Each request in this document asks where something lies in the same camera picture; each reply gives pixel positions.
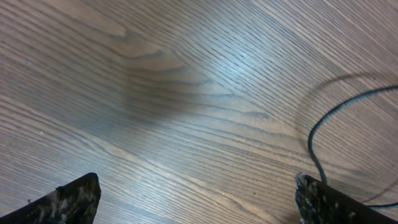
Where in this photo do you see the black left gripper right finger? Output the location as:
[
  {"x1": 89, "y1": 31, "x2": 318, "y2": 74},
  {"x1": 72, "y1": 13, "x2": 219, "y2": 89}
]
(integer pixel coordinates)
[{"x1": 295, "y1": 174, "x2": 397, "y2": 224}]

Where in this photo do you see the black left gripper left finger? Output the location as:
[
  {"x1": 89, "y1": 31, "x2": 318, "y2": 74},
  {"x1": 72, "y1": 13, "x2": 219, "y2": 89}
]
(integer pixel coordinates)
[{"x1": 1, "y1": 172, "x2": 101, "y2": 224}]

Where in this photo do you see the black usb cable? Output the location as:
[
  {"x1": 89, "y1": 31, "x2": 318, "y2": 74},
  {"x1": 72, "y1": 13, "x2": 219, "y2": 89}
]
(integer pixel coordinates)
[{"x1": 307, "y1": 85, "x2": 398, "y2": 208}]

